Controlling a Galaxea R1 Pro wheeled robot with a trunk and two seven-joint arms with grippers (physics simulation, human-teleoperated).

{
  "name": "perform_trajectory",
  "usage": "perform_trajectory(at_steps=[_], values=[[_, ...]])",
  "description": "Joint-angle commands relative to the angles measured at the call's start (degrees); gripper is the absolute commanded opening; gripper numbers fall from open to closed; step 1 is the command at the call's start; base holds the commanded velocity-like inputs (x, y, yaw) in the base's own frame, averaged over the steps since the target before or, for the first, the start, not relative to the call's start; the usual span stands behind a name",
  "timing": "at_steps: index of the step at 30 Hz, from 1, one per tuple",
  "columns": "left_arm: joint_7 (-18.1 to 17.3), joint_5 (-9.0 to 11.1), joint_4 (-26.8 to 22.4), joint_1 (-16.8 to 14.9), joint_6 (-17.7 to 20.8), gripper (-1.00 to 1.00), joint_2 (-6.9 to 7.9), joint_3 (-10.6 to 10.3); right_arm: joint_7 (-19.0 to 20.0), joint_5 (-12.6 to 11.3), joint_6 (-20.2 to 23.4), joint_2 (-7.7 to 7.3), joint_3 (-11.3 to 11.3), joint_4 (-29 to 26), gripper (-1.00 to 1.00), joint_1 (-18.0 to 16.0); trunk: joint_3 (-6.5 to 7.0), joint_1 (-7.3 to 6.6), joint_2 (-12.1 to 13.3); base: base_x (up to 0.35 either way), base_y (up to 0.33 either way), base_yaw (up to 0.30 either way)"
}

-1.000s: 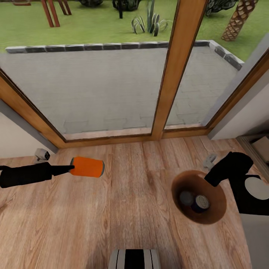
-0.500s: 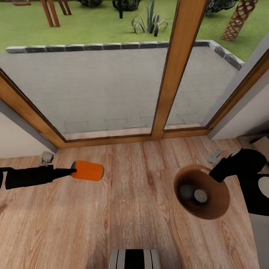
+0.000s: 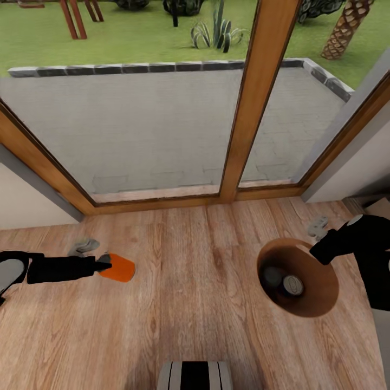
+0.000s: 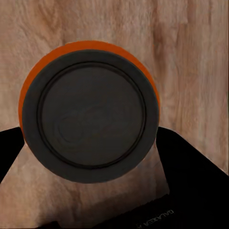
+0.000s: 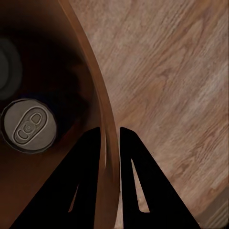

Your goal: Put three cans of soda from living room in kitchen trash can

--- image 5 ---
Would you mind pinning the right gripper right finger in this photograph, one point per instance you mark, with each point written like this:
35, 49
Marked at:
167, 210

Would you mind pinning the can of soda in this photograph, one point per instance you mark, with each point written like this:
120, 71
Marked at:
36, 121
25, 67

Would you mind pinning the trash can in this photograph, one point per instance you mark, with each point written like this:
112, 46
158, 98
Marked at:
54, 24

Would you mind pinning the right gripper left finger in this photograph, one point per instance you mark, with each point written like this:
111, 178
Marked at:
77, 174

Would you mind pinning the wood fireplace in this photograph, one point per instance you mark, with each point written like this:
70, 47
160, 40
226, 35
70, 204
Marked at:
216, 215

